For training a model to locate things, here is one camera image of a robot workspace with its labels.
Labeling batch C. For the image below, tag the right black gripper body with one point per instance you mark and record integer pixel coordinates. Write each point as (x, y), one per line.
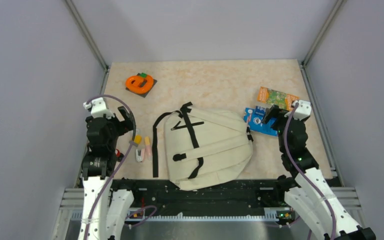
(280, 124)

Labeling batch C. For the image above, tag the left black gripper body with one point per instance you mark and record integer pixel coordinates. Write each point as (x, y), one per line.
(118, 127)

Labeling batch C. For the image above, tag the pink white correction tape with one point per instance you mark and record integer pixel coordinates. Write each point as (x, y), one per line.
(139, 155)

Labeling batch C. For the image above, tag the pink orange highlighter pen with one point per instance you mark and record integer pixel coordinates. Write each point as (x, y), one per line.
(148, 147)

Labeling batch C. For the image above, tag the cream canvas backpack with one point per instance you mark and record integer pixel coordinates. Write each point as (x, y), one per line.
(202, 147)

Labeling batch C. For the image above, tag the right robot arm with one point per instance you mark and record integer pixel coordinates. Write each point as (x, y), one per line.
(306, 190)

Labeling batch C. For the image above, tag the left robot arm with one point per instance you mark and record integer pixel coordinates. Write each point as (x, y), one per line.
(104, 209)

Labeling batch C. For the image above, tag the orange green book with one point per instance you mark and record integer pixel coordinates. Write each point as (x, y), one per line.
(271, 97)

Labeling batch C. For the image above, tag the blue book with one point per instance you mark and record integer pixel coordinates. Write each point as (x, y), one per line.
(254, 118)

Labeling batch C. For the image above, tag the yellow grey sharpener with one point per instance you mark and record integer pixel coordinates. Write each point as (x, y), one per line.
(136, 140)

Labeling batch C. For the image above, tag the dark square mat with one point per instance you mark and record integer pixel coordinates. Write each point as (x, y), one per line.
(144, 89)

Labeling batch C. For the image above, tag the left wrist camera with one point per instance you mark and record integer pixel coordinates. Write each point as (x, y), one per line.
(98, 108)

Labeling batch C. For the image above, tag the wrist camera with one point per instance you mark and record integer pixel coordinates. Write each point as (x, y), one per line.
(302, 110)
(98, 108)

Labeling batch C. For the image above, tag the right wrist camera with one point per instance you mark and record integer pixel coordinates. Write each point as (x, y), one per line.
(302, 110)

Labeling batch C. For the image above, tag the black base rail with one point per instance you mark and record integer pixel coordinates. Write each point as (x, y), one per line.
(237, 198)

